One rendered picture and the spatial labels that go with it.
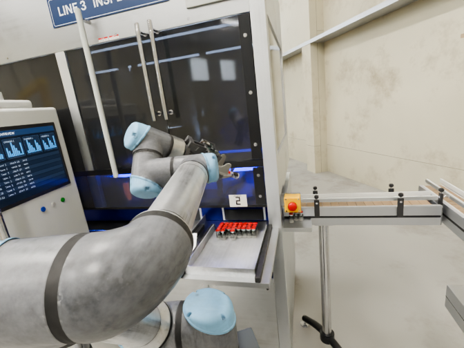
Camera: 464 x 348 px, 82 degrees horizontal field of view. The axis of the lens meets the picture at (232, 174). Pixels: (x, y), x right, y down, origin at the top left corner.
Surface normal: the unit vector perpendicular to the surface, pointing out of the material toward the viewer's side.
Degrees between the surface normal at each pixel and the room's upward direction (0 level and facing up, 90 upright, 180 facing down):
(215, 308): 7
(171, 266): 84
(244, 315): 90
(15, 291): 52
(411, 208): 90
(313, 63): 90
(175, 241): 60
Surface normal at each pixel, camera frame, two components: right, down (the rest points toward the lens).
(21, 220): 0.99, -0.08
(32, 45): -0.24, 0.27
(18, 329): -0.03, 0.33
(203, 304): 0.01, -0.97
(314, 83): 0.24, 0.22
